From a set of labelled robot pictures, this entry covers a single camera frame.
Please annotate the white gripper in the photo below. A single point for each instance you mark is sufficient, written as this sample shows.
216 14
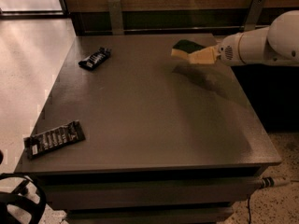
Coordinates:
228 52

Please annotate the green and yellow sponge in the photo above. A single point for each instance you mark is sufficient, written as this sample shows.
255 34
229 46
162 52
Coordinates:
184 48

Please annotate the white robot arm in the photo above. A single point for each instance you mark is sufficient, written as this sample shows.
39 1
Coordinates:
276 45

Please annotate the black rxbar chocolate wrapper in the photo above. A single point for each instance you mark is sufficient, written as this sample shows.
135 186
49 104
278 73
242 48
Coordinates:
43 143

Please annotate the grey drawer cabinet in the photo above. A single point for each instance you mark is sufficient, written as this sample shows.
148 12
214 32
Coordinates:
165 142

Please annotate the small black snack bar wrapper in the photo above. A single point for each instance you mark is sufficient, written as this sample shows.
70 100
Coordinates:
94 60

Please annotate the black chair base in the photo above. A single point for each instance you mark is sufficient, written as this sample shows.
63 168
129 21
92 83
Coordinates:
17 197

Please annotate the right metal bracket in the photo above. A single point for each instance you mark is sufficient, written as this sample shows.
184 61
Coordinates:
253 15

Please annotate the metal bracket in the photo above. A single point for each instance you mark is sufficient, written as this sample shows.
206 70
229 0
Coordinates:
253 15
115 14

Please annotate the left metal bracket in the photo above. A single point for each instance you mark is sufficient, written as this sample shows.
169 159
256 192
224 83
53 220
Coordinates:
115 14

